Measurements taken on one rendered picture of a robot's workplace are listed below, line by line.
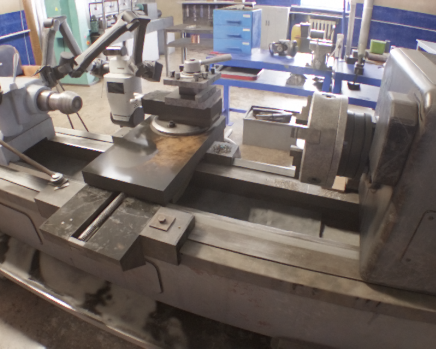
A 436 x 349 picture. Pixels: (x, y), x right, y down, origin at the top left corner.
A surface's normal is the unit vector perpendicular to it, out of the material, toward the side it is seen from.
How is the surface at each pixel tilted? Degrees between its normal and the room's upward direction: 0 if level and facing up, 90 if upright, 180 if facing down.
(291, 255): 0
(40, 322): 0
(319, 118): 42
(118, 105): 90
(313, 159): 87
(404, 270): 90
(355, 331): 90
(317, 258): 0
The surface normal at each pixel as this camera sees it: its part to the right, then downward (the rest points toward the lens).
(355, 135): -0.26, -0.12
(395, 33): -0.34, 0.53
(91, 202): 0.00, -0.83
